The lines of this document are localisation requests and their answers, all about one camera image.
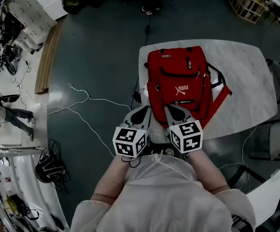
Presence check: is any red backpack bag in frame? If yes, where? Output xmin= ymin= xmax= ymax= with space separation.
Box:
xmin=143 ymin=46 xmax=233 ymax=130

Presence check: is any wooden lattice crate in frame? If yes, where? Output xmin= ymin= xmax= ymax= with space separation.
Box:
xmin=228 ymin=0 xmax=271 ymax=24

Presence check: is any black curved bag zipper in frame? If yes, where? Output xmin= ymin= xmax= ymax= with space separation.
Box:
xmin=159 ymin=66 xmax=201 ymax=78

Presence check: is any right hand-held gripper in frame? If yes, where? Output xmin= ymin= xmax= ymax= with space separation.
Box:
xmin=164 ymin=104 xmax=204 ymax=154

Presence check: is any person's white shirt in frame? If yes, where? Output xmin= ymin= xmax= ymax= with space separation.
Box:
xmin=70 ymin=153 xmax=256 ymax=232

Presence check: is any wooden board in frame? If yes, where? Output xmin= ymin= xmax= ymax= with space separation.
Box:
xmin=34 ymin=20 xmax=65 ymax=94

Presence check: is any thin white cable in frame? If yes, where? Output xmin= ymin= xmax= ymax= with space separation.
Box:
xmin=240 ymin=126 xmax=258 ymax=170

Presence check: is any person's right forearm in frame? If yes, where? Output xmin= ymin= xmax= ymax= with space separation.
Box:
xmin=187 ymin=150 xmax=230 ymax=194

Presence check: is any white rope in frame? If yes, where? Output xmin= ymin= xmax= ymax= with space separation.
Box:
xmin=46 ymin=83 xmax=132 ymax=158

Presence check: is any white side table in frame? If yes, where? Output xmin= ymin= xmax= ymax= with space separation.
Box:
xmin=245 ymin=164 xmax=280 ymax=228

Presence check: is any white metal shelf rack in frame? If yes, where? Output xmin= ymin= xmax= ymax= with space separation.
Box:
xmin=0 ymin=145 xmax=71 ymax=232

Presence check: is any black cable bundle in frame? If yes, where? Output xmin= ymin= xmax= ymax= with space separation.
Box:
xmin=34 ymin=138 xmax=71 ymax=194

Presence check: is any black and yellow bag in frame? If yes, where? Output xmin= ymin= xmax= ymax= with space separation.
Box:
xmin=62 ymin=0 xmax=80 ymax=15

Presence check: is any white locker cabinet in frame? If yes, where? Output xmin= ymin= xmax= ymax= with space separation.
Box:
xmin=8 ymin=0 xmax=70 ymax=33

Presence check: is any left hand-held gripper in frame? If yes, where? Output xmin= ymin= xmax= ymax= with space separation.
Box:
xmin=112 ymin=105 xmax=153 ymax=159

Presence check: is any black equipment pile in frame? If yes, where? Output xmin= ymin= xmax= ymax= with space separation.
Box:
xmin=0 ymin=7 xmax=26 ymax=76

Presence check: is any person's left forearm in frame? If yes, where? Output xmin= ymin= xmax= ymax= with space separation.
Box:
xmin=91 ymin=153 xmax=137 ymax=204

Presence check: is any black cable with power adapter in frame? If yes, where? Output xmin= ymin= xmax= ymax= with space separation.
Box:
xmin=143 ymin=13 xmax=153 ymax=46

